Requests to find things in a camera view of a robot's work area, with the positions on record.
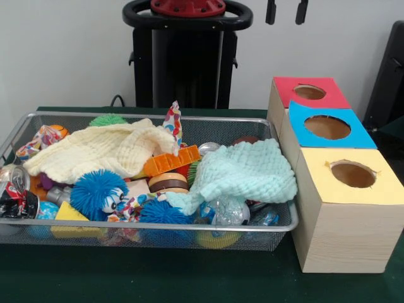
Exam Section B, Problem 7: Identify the green spiky ball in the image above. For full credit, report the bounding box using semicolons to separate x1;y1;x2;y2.
88;113;129;128

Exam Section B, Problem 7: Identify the wooden three-hole box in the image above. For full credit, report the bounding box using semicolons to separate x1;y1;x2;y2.
266;76;404;274

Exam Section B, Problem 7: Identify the yellow foam wedge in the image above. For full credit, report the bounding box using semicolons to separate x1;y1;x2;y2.
50;201;105;238

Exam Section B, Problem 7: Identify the dark green table cloth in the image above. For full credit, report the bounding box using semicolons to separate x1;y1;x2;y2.
0;106;404;303

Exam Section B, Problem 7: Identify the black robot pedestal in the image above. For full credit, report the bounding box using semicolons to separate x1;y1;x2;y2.
122;0;254;110

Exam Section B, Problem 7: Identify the shallow mesh bin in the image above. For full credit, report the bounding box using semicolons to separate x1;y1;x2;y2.
0;110;299;253

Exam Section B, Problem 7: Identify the toy burger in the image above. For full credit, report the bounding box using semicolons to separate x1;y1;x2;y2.
147;172;190;194

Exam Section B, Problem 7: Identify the blue spiky ball with eyes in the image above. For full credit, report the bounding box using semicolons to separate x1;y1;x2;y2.
69;169;131;222

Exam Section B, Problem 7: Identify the polka-dot cloth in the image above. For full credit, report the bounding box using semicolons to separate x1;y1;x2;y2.
161;100;184;155
15;124;66;163

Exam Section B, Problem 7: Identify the mint green waffle cloth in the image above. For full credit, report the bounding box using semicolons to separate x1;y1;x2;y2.
165;138;299;217

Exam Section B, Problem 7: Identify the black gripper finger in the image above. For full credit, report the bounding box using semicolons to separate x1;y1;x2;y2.
265;0;278;26
295;0;309;26

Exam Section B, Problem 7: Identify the cream waffle cloth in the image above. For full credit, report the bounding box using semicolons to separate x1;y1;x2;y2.
23;118;181;184

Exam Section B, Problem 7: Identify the orange plastic toy block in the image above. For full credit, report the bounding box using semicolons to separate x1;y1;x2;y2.
143;143;202;177

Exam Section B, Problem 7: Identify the crushed soda can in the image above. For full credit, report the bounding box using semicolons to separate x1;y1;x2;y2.
0;164;41;220

